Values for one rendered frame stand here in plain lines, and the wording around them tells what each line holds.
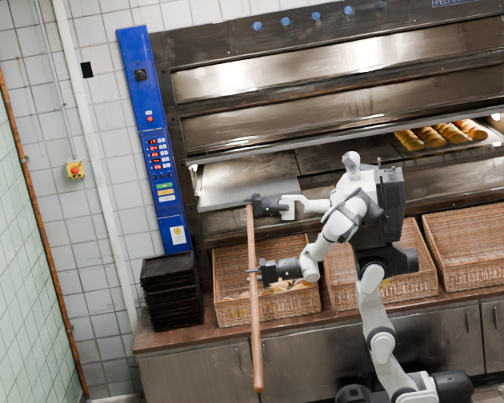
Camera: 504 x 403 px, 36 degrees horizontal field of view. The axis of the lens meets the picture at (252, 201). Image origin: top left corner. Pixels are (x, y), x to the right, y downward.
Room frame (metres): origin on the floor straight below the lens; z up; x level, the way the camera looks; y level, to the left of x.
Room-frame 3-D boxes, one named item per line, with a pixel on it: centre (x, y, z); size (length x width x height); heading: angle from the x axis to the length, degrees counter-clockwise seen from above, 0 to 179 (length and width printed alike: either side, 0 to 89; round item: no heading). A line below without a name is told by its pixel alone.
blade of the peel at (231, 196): (4.04, 0.01, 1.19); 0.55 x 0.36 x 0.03; 88
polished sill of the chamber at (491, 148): (4.16, -0.59, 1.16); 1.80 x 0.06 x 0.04; 88
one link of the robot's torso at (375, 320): (3.26, -0.48, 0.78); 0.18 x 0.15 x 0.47; 178
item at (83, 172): (4.14, 0.91, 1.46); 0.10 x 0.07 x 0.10; 88
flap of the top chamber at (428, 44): (4.14, -0.59, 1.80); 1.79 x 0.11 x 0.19; 88
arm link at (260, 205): (3.73, -0.06, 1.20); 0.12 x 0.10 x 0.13; 53
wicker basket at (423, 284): (3.87, -0.60, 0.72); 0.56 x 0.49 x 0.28; 88
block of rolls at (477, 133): (4.56, -1.18, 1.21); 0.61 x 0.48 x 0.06; 178
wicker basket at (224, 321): (3.91, 0.01, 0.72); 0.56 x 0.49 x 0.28; 88
